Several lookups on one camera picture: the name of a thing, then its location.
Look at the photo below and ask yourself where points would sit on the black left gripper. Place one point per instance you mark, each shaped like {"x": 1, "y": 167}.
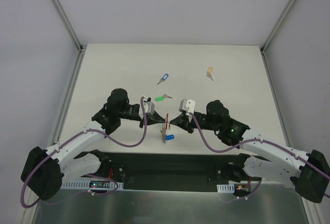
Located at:
{"x": 144, "y": 119}

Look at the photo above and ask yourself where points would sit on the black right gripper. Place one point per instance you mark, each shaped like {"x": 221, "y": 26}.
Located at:
{"x": 188, "y": 123}

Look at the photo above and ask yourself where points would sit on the red handled metal key organizer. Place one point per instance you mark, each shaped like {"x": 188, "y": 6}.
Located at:
{"x": 165, "y": 128}

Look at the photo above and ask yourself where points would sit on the key with blue oval tag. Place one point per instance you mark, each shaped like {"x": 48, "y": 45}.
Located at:
{"x": 169, "y": 137}

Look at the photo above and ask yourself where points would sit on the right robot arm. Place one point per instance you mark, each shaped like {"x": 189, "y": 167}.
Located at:
{"x": 306, "y": 172}

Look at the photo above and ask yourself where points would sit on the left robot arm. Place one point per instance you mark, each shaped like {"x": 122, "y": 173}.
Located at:
{"x": 77, "y": 141}

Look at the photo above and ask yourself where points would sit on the key with green tag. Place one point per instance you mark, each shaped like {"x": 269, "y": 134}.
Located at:
{"x": 161, "y": 98}

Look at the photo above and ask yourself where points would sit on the key with blue rectangular tag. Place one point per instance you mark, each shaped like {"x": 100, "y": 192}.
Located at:
{"x": 163, "y": 78}

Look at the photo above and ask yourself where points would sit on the key with yellow tag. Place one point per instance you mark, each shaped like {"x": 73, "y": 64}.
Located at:
{"x": 209, "y": 73}

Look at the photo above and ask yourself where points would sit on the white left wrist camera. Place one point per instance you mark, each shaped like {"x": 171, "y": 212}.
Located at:
{"x": 147, "y": 107}

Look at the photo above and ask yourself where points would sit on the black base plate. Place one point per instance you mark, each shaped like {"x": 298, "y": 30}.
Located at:
{"x": 161, "y": 172}

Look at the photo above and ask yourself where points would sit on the aluminium frame rail left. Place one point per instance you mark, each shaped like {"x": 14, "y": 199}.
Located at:
{"x": 44, "y": 77}

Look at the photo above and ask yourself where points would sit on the aluminium frame rail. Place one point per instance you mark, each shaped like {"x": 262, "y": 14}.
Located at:
{"x": 44, "y": 77}
{"x": 296, "y": 60}

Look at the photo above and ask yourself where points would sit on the aluminium frame rail right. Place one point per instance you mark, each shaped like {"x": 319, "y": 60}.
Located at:
{"x": 296, "y": 60}

